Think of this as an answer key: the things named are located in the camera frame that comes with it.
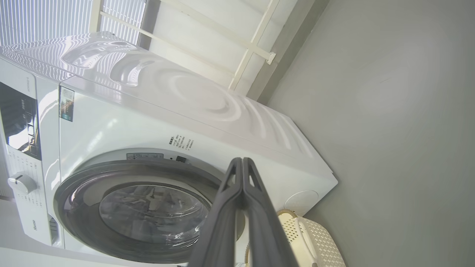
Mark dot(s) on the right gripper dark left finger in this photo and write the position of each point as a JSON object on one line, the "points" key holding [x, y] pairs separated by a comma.
{"points": [[222, 222]]}

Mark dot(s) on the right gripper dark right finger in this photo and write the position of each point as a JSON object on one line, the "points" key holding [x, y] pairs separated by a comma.
{"points": [[265, 230]]}

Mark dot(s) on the round black glass washer door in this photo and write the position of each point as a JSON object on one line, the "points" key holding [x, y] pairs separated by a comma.
{"points": [[85, 222]]}

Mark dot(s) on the grey warning label sticker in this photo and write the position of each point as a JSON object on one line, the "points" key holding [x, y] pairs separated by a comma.
{"points": [[144, 156]]}

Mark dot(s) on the white front-load washing machine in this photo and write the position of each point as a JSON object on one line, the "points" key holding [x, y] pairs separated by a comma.
{"points": [[148, 111]]}

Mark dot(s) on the white program selector knob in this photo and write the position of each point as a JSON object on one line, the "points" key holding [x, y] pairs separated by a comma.
{"points": [[22, 183]]}

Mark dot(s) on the black glossy display panel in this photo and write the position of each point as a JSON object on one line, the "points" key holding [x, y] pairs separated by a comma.
{"points": [[20, 122]]}

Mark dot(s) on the round white filter cover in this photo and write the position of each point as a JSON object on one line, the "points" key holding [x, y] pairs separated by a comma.
{"points": [[301, 203]]}

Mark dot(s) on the cream perforated laundry basket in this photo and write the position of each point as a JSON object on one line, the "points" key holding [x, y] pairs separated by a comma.
{"points": [[319, 241]]}

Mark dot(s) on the dark rectangular promo sticker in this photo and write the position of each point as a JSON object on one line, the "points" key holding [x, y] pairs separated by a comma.
{"points": [[66, 104]]}

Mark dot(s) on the white vertical window blinds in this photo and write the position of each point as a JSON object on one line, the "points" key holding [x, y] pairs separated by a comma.
{"points": [[37, 18]]}

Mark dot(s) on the white window frame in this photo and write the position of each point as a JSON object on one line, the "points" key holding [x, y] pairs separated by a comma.
{"points": [[252, 48]]}

